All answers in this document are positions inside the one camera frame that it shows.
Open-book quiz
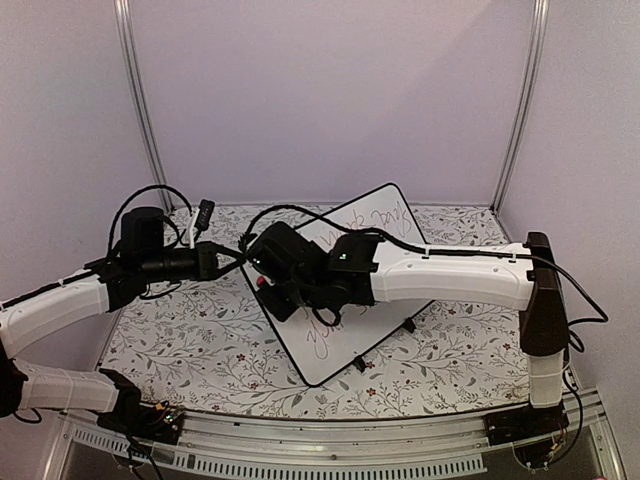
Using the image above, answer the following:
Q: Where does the white dry-erase whiteboard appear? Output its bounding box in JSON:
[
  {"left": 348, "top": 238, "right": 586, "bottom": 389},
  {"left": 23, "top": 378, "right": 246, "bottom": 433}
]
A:
[{"left": 242, "top": 183, "right": 428, "bottom": 387}]

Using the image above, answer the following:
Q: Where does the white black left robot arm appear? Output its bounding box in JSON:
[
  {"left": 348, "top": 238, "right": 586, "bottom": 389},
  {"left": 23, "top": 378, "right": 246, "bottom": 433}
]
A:
[{"left": 1, "top": 201, "right": 243, "bottom": 439}]

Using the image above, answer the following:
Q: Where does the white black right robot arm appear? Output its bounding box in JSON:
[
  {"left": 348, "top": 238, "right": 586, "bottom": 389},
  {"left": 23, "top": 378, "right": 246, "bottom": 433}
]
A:
[{"left": 242, "top": 222, "right": 569, "bottom": 436}]

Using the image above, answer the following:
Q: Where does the floral patterned table mat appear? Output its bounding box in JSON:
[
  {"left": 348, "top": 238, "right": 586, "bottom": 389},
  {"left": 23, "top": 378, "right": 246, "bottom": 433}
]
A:
[{"left": 97, "top": 202, "right": 571, "bottom": 420}]

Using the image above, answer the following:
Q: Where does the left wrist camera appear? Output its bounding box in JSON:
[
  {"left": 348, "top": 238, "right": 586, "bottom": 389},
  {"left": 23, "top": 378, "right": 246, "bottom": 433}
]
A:
[{"left": 186, "top": 199, "right": 215, "bottom": 249}]

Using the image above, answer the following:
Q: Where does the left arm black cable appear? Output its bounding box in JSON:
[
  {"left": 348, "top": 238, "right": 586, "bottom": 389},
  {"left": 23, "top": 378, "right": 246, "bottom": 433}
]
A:
[{"left": 104, "top": 184, "right": 194, "bottom": 261}]

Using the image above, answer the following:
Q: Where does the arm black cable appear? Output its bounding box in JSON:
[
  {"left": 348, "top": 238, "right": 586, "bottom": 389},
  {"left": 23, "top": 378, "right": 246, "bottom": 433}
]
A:
[
  {"left": 104, "top": 184, "right": 194, "bottom": 261},
  {"left": 239, "top": 203, "right": 610, "bottom": 351}
]

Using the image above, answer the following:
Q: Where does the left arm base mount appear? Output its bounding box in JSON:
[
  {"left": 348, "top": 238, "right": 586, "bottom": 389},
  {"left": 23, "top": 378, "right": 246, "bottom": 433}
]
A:
[{"left": 97, "top": 369, "right": 184, "bottom": 445}]

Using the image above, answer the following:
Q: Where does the aluminium front rail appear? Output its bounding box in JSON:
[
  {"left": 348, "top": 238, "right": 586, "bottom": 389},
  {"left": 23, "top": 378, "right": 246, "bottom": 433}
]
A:
[{"left": 45, "top": 389, "right": 629, "bottom": 479}]

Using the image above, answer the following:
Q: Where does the left aluminium frame post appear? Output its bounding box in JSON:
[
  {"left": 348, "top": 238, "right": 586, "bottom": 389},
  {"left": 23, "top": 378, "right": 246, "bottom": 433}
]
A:
[{"left": 113, "top": 0, "right": 167, "bottom": 185}]

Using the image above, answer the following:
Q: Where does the aluminium frame post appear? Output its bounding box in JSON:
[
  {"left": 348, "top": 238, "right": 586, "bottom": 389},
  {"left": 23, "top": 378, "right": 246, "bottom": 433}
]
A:
[
  {"left": 491, "top": 0, "right": 550, "bottom": 216},
  {"left": 113, "top": 0, "right": 167, "bottom": 185}
]

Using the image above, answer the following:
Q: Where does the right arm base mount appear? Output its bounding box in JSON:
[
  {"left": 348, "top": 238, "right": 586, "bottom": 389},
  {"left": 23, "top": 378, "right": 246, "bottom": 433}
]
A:
[{"left": 482, "top": 404, "right": 569, "bottom": 446}]

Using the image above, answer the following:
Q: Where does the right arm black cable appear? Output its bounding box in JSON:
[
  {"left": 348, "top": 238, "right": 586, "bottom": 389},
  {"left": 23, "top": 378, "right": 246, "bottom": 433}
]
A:
[{"left": 239, "top": 203, "right": 610, "bottom": 351}]

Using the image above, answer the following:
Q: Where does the right aluminium frame post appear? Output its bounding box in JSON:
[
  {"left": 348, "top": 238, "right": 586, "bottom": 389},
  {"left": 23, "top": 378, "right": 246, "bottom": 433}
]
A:
[{"left": 491, "top": 0, "right": 550, "bottom": 216}]

